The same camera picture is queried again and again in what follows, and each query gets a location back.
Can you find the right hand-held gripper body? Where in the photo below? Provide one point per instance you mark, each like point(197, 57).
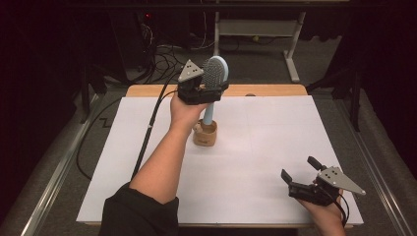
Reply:
point(341, 181)

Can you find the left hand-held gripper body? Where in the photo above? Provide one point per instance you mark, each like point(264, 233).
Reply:
point(190, 72)

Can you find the light blue hairbrush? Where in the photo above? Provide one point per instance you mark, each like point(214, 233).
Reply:
point(214, 70)

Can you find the tan cup with small figure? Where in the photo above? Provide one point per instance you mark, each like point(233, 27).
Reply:
point(205, 136)

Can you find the person's left hand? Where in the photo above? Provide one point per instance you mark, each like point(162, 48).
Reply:
point(183, 113)

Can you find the person's right hand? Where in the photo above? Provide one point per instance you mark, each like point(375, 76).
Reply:
point(326, 214)

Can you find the white table cover sheet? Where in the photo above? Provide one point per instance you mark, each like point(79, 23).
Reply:
point(262, 147)

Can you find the black computer case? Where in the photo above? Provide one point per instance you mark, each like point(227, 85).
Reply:
point(131, 39)

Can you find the black metal stand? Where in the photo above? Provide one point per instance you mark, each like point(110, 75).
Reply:
point(355, 105)
point(86, 98)

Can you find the person's black sleeve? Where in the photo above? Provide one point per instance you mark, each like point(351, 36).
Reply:
point(137, 213)

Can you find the aluminium floor rail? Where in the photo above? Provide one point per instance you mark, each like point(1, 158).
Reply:
point(55, 177)
point(377, 170)

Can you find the white metal stand frame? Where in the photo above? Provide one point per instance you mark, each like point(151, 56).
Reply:
point(255, 28)

